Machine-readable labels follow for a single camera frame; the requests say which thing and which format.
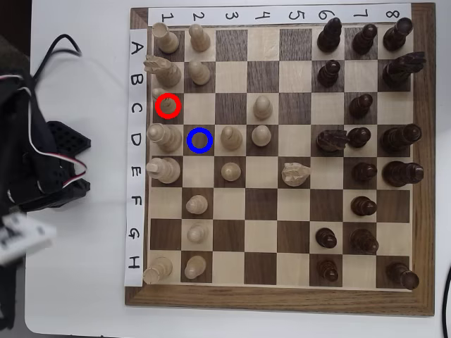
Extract white red servo wires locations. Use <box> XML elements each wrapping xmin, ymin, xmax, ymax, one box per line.
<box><xmin>16</xmin><ymin>87</ymin><xmax>88</xmax><ymax>189</ymax></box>

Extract light wooden rook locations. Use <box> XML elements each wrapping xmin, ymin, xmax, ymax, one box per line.
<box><xmin>150</xmin><ymin>22</ymin><xmax>180</xmax><ymax>55</ymax></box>
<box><xmin>142</xmin><ymin>256</ymin><xmax>173</xmax><ymax>284</ymax></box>

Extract dark wooden knight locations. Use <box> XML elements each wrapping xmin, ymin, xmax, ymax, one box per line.
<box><xmin>316</xmin><ymin>129</ymin><xmax>350</xmax><ymax>154</ymax></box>
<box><xmin>382</xmin><ymin>51</ymin><xmax>427</xmax><ymax>89</ymax></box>

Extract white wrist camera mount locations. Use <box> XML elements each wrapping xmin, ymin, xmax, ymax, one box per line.
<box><xmin>0</xmin><ymin>213</ymin><xmax>57</xmax><ymax>265</ymax></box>

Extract light wooden knight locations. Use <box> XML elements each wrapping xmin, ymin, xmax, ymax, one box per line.
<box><xmin>142</xmin><ymin>54</ymin><xmax>183</xmax><ymax>88</ymax></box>
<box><xmin>280</xmin><ymin>161</ymin><xmax>313</xmax><ymax>187</ymax></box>

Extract dark wooden rook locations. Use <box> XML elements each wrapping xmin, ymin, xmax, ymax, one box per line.
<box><xmin>385</xmin><ymin>262</ymin><xmax>421</xmax><ymax>291</ymax></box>
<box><xmin>383</xmin><ymin>16</ymin><xmax>414</xmax><ymax>53</ymax></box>

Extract light wooden queen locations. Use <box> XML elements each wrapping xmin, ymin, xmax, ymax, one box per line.
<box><xmin>146</xmin><ymin>123</ymin><xmax>183</xmax><ymax>154</ymax></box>

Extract dark wooden pawn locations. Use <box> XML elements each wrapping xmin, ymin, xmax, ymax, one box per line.
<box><xmin>315</xmin><ymin>227</ymin><xmax>338</xmax><ymax>249</ymax></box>
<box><xmin>347</xmin><ymin>126</ymin><xmax>372</xmax><ymax>149</ymax></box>
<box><xmin>351</xmin><ymin>23</ymin><xmax>378</xmax><ymax>56</ymax></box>
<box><xmin>319</xmin><ymin>259</ymin><xmax>340</xmax><ymax>282</ymax></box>
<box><xmin>317</xmin><ymin>59</ymin><xmax>342</xmax><ymax>88</ymax></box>
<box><xmin>352</xmin><ymin>161</ymin><xmax>378</xmax><ymax>183</ymax></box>
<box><xmin>350</xmin><ymin>196</ymin><xmax>378</xmax><ymax>217</ymax></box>
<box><xmin>348</xmin><ymin>94</ymin><xmax>374</xmax><ymax>120</ymax></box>

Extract white paper letter strip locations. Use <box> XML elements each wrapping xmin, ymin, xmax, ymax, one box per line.
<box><xmin>123</xmin><ymin>27</ymin><xmax>148</xmax><ymax>287</ymax></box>

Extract thin black cable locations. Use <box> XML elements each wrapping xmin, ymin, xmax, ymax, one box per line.
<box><xmin>442</xmin><ymin>265</ymin><xmax>451</xmax><ymax>338</ymax></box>

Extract black camera cable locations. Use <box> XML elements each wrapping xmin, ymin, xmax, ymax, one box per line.
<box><xmin>30</xmin><ymin>34</ymin><xmax>84</xmax><ymax>84</ymax></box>

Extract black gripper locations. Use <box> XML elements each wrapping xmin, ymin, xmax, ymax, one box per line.
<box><xmin>0</xmin><ymin>262</ymin><xmax>26</xmax><ymax>332</ymax></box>

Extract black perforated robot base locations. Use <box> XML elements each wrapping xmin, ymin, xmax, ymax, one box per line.
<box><xmin>45</xmin><ymin>120</ymin><xmax>92</xmax><ymax>211</ymax></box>

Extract dark wooden queen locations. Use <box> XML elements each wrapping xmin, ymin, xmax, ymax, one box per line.
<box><xmin>382</xmin><ymin>123</ymin><xmax>423</xmax><ymax>154</ymax></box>

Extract black pawn A6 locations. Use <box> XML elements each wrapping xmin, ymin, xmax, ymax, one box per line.
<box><xmin>316</xmin><ymin>17</ymin><xmax>343</xmax><ymax>53</ymax></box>

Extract white paper number strip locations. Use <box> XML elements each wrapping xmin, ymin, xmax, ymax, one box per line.
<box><xmin>147</xmin><ymin>3</ymin><xmax>413</xmax><ymax>27</ymax></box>

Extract wooden chessboard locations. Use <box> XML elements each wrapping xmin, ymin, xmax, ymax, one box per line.
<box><xmin>124</xmin><ymin>2</ymin><xmax>437</xmax><ymax>318</ymax></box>

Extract light wooden bishop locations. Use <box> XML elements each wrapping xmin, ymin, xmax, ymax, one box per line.
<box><xmin>151</xmin><ymin>87</ymin><xmax>180</xmax><ymax>118</ymax></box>
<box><xmin>220</xmin><ymin>125</ymin><xmax>244</xmax><ymax>151</ymax></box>

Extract dark wooden bishop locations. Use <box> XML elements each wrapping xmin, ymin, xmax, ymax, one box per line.
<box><xmin>350</xmin><ymin>227</ymin><xmax>381</xmax><ymax>255</ymax></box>

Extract dark wooden king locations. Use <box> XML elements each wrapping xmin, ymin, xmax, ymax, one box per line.
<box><xmin>382</xmin><ymin>161</ymin><xmax>425</xmax><ymax>187</ymax></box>

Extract light wooden pawn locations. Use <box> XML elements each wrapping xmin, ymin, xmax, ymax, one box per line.
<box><xmin>183</xmin><ymin>255</ymin><xmax>208</xmax><ymax>281</ymax></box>
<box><xmin>188</xmin><ymin>23</ymin><xmax>211</xmax><ymax>53</ymax></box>
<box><xmin>186</xmin><ymin>59</ymin><xmax>211</xmax><ymax>87</ymax></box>
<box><xmin>253</xmin><ymin>94</ymin><xmax>273</xmax><ymax>120</ymax></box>
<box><xmin>185</xmin><ymin>194</ymin><xmax>209</xmax><ymax>215</ymax></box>
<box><xmin>251</xmin><ymin>125</ymin><xmax>272</xmax><ymax>147</ymax></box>
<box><xmin>186</xmin><ymin>223</ymin><xmax>211</xmax><ymax>244</ymax></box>
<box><xmin>221</xmin><ymin>161</ymin><xmax>242</xmax><ymax>182</ymax></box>

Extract light wooden king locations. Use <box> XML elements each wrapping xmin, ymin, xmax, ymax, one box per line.
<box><xmin>145</xmin><ymin>157</ymin><xmax>182</xmax><ymax>184</ymax></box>

